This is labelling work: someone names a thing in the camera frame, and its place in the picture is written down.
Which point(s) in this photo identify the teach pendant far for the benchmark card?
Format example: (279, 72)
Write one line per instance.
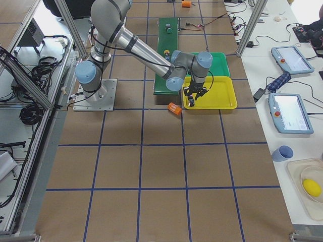
(291, 60)

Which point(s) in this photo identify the green conveyor belt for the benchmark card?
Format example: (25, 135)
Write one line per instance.
(169, 42)

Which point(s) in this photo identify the blue plaid folded umbrella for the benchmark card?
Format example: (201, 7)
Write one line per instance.
(278, 82)

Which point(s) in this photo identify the plain orange cylinder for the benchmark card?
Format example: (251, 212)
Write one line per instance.
(186, 4)

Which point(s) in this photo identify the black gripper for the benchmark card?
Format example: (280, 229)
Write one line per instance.
(196, 87)

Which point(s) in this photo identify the green plastic tray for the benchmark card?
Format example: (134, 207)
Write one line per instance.
(219, 66)

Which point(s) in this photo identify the yellow lemon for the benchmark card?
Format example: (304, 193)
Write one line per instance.
(312, 187)

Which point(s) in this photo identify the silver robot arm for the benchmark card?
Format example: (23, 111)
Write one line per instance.
(182, 72)

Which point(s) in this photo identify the blue plastic cup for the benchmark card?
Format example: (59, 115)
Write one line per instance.
(282, 154)

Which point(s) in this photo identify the beige tray with bowl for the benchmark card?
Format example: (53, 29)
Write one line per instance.
(306, 175)

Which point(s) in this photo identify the aluminium frame post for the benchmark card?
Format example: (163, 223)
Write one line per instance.
(257, 10)

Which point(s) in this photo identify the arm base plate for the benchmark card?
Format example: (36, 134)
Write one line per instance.
(102, 100)

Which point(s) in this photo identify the yellow plastic tray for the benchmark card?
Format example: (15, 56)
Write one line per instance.
(220, 95)

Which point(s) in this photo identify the teach pendant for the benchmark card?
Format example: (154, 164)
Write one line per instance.
(289, 114)
(291, 60)

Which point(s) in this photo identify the teach pendant near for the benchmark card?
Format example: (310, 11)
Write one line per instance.
(289, 114)

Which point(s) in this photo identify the green push button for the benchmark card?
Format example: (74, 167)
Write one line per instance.
(168, 28)

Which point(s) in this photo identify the orange cylinder with 4680 print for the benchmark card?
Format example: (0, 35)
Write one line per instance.
(175, 109)

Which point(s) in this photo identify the black power adapter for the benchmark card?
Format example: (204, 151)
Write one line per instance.
(258, 94)

